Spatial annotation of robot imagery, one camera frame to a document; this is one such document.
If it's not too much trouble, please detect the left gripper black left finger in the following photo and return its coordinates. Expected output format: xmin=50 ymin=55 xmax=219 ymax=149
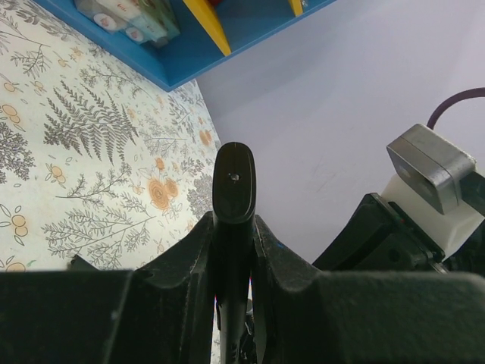
xmin=1 ymin=213 xmax=214 ymax=363

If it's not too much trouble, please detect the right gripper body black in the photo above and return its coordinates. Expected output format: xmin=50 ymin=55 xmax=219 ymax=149
xmin=313 ymin=193 xmax=446 ymax=272

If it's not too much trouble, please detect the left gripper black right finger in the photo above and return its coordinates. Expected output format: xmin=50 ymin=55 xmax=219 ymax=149
xmin=252 ymin=218 xmax=484 ymax=363

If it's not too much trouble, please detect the floral tablecloth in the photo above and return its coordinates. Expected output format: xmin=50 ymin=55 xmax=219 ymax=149
xmin=1 ymin=1 xmax=221 ymax=272

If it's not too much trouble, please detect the blue wooden shelf unit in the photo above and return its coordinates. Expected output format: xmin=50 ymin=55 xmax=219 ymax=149
xmin=37 ymin=1 xmax=329 ymax=91

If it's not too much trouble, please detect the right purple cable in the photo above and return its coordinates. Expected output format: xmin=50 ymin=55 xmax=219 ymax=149
xmin=426 ymin=86 xmax=485 ymax=130

